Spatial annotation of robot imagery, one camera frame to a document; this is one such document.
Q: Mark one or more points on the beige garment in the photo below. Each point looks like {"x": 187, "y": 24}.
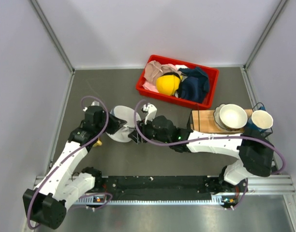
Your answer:
{"x": 153, "y": 70}

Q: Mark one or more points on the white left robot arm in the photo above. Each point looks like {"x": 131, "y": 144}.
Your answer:
{"x": 48, "y": 203}

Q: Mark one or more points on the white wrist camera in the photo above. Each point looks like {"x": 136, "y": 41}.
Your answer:
{"x": 150, "y": 110}
{"x": 94, "y": 103}

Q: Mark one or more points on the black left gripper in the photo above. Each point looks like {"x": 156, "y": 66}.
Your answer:
{"x": 116, "y": 123}

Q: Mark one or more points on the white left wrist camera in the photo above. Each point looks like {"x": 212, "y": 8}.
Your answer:
{"x": 94, "y": 103}

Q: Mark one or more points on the blue cup cream inside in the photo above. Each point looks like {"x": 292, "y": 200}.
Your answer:
{"x": 260, "y": 119}

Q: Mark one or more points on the black wire wooden shelf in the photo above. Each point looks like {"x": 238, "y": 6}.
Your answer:
{"x": 203, "y": 121}

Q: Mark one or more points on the cream bowl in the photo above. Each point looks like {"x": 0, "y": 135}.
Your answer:
{"x": 230, "y": 117}

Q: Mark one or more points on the red plastic bin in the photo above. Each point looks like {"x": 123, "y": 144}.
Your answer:
{"x": 212, "y": 73}

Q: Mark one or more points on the pink garment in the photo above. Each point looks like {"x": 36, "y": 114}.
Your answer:
{"x": 166, "y": 68}

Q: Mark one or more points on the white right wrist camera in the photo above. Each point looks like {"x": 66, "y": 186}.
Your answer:
{"x": 150, "y": 110}

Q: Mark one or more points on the white mesh laundry bag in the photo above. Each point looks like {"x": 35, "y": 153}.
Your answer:
{"x": 125, "y": 113}

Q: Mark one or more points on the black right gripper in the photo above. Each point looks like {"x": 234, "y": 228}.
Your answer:
{"x": 143, "y": 127}

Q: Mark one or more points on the navy blue garment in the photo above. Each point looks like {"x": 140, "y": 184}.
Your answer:
{"x": 195, "y": 86}

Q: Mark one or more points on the grey slotted cable duct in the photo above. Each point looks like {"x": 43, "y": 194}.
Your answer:
{"x": 212, "y": 200}

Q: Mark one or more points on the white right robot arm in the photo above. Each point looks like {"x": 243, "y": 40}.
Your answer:
{"x": 253, "y": 153}

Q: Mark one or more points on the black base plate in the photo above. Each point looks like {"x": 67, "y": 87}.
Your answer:
{"x": 165, "y": 187}

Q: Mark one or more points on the white garment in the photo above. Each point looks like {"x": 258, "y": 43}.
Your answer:
{"x": 178, "y": 67}

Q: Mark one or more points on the yellow mug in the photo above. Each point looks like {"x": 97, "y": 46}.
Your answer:
{"x": 97, "y": 143}

